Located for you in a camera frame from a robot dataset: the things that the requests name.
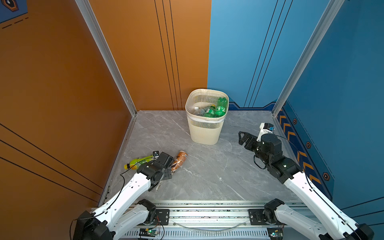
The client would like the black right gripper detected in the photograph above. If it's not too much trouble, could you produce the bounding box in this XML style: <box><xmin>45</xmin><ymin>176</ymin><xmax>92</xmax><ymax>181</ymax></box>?
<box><xmin>238</xmin><ymin>130</ymin><xmax>272</xmax><ymax>167</ymax></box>

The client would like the brown label bottle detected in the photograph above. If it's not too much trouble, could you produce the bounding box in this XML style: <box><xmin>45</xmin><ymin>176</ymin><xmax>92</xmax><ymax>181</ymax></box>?
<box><xmin>171</xmin><ymin>151</ymin><xmax>188</xmax><ymax>173</ymax></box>

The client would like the green soda bottle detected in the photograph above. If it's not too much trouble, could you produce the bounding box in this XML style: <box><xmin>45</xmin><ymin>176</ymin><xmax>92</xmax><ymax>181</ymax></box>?
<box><xmin>203</xmin><ymin>105</ymin><xmax>216</xmax><ymax>118</ymax></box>
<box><xmin>215</xmin><ymin>97</ymin><xmax>228</xmax><ymax>118</ymax></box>

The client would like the red label water bottle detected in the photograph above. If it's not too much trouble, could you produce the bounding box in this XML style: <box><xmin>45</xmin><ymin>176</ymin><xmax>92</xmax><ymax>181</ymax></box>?
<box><xmin>193</xmin><ymin>107</ymin><xmax>206</xmax><ymax>117</ymax></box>

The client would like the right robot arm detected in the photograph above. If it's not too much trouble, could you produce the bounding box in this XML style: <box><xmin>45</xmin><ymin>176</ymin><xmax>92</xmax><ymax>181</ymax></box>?
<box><xmin>239</xmin><ymin>132</ymin><xmax>374</xmax><ymax>240</ymax></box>

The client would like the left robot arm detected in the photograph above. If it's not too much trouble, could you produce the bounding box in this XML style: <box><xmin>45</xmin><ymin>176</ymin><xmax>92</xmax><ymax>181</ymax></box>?
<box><xmin>70</xmin><ymin>152</ymin><xmax>174</xmax><ymax>240</ymax></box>

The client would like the cream slatted waste bin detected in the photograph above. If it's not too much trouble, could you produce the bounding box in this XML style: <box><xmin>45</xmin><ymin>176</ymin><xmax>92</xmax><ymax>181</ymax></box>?
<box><xmin>185</xmin><ymin>89</ymin><xmax>229</xmax><ymax>145</ymax></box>

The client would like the yellow green small bottle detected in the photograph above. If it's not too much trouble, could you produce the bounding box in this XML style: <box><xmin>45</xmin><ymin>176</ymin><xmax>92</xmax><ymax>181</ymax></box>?
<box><xmin>124</xmin><ymin>155</ymin><xmax>156</xmax><ymax>170</ymax></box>

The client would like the left circuit board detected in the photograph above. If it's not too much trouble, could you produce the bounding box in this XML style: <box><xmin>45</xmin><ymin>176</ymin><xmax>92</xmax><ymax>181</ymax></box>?
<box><xmin>139</xmin><ymin>229</ymin><xmax>159</xmax><ymax>239</ymax></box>

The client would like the circuit board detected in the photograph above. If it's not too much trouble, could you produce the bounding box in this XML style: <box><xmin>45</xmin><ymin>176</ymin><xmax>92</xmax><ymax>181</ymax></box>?
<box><xmin>139</xmin><ymin>229</ymin><xmax>159</xmax><ymax>239</ymax></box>
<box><xmin>267</xmin><ymin>228</ymin><xmax>284</xmax><ymax>240</ymax></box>

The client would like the right circuit board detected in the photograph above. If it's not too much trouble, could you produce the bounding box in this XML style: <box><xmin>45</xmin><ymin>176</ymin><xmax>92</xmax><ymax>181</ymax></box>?
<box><xmin>267</xmin><ymin>228</ymin><xmax>284</xmax><ymax>240</ymax></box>

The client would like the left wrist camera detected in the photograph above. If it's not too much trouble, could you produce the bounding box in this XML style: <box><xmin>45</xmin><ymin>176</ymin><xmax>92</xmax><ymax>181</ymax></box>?
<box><xmin>152</xmin><ymin>151</ymin><xmax>160</xmax><ymax>158</ymax></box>

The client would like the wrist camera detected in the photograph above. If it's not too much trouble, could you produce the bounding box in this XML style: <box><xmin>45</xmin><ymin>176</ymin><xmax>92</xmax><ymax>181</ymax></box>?
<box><xmin>152</xmin><ymin>151</ymin><xmax>160</xmax><ymax>158</ymax></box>
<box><xmin>257</xmin><ymin>123</ymin><xmax>275</xmax><ymax>142</ymax></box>

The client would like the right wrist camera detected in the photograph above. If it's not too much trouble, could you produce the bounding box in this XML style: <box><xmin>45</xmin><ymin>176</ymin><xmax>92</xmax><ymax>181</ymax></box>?
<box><xmin>257</xmin><ymin>123</ymin><xmax>275</xmax><ymax>142</ymax></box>

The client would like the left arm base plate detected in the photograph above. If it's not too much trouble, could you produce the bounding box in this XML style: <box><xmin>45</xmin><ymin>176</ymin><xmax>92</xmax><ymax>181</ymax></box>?
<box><xmin>151</xmin><ymin>209</ymin><xmax>170</xmax><ymax>226</ymax></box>

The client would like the aluminium rail frame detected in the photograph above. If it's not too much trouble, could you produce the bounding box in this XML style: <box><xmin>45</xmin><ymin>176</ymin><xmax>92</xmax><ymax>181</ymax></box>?
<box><xmin>78</xmin><ymin>200</ymin><xmax>344</xmax><ymax>240</ymax></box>

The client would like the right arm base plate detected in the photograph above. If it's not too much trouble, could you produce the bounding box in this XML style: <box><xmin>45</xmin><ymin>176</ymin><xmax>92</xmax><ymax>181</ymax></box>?
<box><xmin>248</xmin><ymin>209</ymin><xmax>269</xmax><ymax>226</ymax></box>

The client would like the left aluminium corner post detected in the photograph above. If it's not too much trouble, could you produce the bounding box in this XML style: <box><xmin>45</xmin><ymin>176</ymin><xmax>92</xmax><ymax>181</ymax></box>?
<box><xmin>75</xmin><ymin>0</ymin><xmax>138</xmax><ymax>117</ymax></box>

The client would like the aluminium corner post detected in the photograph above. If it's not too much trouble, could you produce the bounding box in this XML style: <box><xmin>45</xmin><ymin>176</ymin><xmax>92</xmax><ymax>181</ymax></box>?
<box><xmin>272</xmin><ymin>0</ymin><xmax>345</xmax><ymax>117</ymax></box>
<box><xmin>75</xmin><ymin>0</ymin><xmax>138</xmax><ymax>117</ymax></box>

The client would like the right aluminium corner post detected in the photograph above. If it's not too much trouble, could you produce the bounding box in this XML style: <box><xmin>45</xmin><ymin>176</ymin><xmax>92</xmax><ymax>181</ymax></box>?
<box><xmin>272</xmin><ymin>0</ymin><xmax>345</xmax><ymax>117</ymax></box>

